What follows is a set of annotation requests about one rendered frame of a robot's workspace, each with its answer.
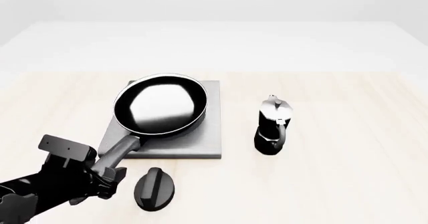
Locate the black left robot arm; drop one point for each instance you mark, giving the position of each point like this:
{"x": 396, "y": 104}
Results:
{"x": 43, "y": 186}

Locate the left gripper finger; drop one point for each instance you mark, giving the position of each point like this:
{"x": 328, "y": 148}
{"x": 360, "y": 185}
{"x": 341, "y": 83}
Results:
{"x": 115, "y": 175}

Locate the flat grey stove plate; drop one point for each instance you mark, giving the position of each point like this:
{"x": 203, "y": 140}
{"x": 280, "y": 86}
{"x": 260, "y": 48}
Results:
{"x": 200, "y": 141}

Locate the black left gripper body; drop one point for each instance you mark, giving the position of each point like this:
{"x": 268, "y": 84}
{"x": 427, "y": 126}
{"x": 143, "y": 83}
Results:
{"x": 100, "y": 189}

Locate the black frying pan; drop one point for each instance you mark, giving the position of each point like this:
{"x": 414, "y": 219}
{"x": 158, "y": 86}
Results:
{"x": 160, "y": 106}

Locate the round black stove knob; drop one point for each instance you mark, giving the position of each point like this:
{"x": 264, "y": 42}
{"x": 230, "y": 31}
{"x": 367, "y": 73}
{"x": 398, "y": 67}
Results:
{"x": 154, "y": 191}

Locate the small flat plate on stalk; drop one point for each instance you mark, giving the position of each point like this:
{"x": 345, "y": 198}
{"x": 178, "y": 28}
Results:
{"x": 63, "y": 147}

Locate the black and silver moka pot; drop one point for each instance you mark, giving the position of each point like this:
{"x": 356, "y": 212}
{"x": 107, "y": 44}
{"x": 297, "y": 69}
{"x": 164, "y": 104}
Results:
{"x": 269, "y": 123}

